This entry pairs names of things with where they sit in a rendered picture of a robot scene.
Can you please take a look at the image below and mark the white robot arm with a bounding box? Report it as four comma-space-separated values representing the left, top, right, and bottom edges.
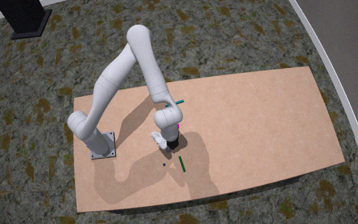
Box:
67, 25, 183, 155

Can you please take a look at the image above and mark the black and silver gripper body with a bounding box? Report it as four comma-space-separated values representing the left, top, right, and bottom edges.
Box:
151, 130, 179, 150

